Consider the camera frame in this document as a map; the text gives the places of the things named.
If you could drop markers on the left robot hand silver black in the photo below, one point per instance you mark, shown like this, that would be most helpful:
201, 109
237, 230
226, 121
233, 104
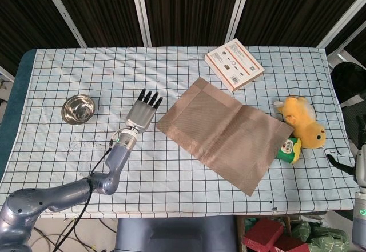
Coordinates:
140, 116

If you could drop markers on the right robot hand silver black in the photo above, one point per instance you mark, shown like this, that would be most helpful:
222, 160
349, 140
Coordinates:
361, 166

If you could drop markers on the brown woven placemat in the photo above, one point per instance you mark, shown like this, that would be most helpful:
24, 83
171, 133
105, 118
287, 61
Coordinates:
226, 135

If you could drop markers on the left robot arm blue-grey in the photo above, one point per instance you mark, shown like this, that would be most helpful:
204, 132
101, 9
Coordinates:
117, 160

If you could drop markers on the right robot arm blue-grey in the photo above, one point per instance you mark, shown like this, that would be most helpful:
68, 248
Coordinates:
359, 226

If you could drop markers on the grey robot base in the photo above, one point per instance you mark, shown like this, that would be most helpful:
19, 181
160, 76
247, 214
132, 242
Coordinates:
177, 235

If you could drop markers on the stainless steel bowl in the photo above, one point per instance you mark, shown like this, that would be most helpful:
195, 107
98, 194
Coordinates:
78, 109

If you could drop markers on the white black checked tablecloth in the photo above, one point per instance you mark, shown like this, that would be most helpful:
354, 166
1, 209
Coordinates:
114, 69

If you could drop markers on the green and yellow pack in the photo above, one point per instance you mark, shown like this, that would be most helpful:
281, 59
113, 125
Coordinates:
290, 150

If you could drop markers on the yellow plush duck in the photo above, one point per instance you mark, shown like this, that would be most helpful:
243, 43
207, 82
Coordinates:
303, 120

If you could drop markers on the green patterned cloth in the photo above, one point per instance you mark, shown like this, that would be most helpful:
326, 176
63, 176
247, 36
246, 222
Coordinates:
323, 237

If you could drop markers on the black chair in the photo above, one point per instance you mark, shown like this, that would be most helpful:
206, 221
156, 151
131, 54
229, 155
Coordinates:
349, 80

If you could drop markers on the small red box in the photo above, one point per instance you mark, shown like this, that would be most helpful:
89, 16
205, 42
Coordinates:
291, 246

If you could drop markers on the white box with orange stripes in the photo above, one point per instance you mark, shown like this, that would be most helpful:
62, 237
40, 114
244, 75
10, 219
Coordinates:
234, 63

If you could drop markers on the large red box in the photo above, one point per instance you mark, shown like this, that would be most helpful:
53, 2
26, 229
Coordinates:
263, 233

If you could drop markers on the teal padded table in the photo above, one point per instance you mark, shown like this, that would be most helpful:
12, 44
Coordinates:
20, 92

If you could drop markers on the white shelf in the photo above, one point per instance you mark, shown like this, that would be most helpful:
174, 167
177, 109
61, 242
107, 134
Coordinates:
5, 77

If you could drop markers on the white partition post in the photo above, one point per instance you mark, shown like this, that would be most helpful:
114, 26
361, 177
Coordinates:
141, 12
64, 13
340, 20
237, 12

